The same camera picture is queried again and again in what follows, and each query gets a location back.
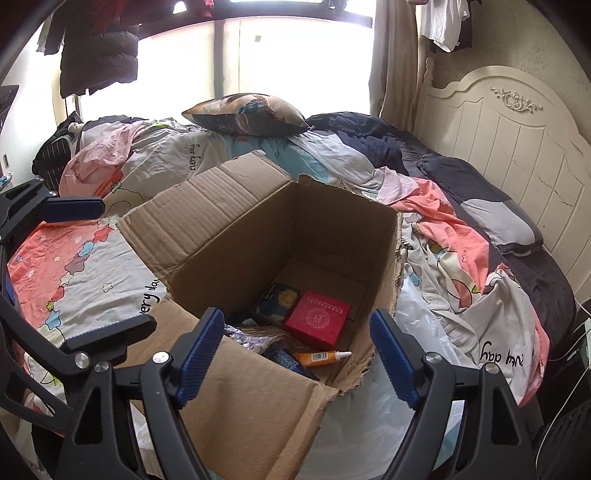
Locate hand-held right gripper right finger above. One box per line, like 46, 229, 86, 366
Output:
369, 308, 546, 480

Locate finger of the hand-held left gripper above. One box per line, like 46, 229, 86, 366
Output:
0, 291, 158, 432
0, 178, 106, 243

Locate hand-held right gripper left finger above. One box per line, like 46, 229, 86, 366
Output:
65, 308, 227, 480

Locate small tube with white cap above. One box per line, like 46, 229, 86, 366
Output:
292, 350, 352, 367

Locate dark blue bottle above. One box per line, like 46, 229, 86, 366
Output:
263, 346, 319, 381

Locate cardboard box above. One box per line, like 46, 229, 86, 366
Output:
115, 150, 407, 480

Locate black striped garment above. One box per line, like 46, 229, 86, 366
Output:
32, 122, 84, 190

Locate silver foil packet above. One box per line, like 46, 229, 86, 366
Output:
224, 323, 296, 354

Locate cartoon printed duvet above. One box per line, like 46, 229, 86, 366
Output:
9, 117, 550, 416

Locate white plastic bag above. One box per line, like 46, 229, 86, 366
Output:
318, 277, 467, 480

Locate red square box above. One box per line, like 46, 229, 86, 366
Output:
283, 290, 355, 352

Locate blue box yellow print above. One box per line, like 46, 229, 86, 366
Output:
252, 281, 305, 328

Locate black hanging jacket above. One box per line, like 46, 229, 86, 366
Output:
60, 0, 141, 97

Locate grey and navy pillow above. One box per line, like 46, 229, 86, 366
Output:
418, 154, 546, 257

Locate black mesh chair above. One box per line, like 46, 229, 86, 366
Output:
538, 406, 591, 480

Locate dark printed pillow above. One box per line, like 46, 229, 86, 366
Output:
181, 93, 311, 138

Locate dark blue quilt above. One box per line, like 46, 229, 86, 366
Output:
305, 113, 578, 352

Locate cream wooden headboard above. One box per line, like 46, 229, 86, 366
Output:
418, 65, 591, 296

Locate window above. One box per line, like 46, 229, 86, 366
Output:
78, 0, 379, 130

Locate beige curtain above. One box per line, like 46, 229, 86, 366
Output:
369, 0, 421, 121

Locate white hanging shirt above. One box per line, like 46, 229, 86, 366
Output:
418, 0, 472, 51

